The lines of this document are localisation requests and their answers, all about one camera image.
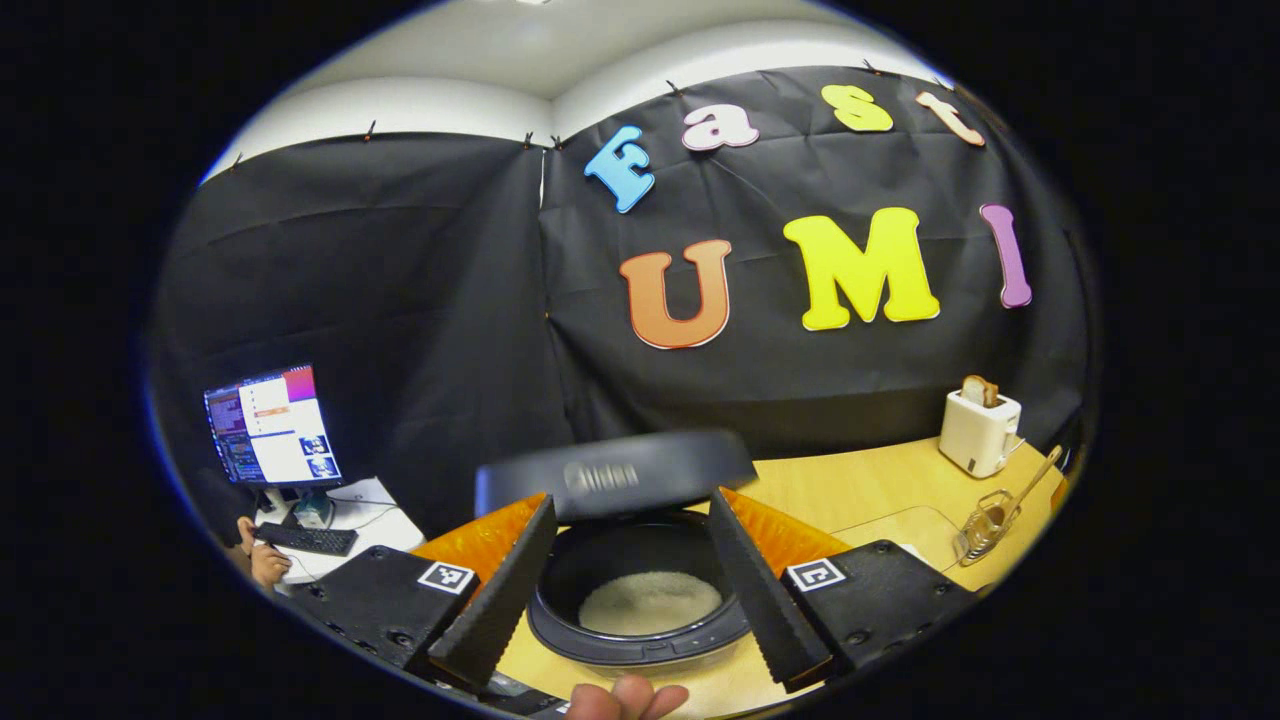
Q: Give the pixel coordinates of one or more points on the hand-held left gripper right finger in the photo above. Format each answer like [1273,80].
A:
[760,600]

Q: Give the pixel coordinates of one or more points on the black backdrop cloth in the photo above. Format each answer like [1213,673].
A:
[450,300]

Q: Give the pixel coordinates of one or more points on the heap of white rice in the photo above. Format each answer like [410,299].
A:
[650,603]

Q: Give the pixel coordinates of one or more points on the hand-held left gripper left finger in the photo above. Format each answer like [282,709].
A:
[505,600]

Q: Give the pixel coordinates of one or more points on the toasted bread slice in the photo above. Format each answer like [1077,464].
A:
[980,392]

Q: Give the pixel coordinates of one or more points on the black keyboard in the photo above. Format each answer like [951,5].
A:
[305,540]

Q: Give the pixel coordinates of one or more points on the wooden spoon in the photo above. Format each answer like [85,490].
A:
[1030,485]

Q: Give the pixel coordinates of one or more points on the white side desk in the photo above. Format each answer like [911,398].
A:
[380,525]

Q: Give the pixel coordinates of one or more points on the small teal box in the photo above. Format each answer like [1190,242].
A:
[315,510]

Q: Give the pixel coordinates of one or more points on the white toaster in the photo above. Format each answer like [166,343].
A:
[975,435]

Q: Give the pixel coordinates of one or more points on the black rice cooker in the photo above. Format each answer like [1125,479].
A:
[620,475]

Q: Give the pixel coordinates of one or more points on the computer monitor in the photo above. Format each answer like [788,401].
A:
[275,425]

